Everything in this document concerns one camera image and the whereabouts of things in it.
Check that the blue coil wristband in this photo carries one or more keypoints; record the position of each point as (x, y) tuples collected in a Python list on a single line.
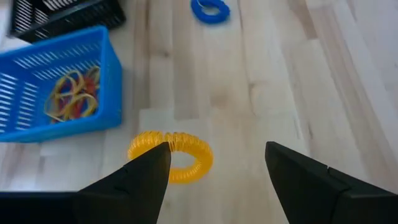
[(199, 15)]

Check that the orange coil wristband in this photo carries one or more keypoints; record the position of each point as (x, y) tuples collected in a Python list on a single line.
[(199, 152)]

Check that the black plastic basket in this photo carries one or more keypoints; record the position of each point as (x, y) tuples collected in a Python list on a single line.
[(93, 18)]

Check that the red rubber band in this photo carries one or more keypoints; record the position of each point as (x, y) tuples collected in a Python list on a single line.
[(90, 88), (77, 109)]

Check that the blue plastic basket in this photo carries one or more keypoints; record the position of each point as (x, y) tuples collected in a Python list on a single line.
[(109, 77)]

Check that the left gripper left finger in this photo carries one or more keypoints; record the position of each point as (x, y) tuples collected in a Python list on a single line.
[(133, 193)]

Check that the tan rubber band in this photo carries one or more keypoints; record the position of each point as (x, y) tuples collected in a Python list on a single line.
[(90, 99), (77, 77)]

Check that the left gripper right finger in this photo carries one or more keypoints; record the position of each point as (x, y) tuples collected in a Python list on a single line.
[(311, 193)]

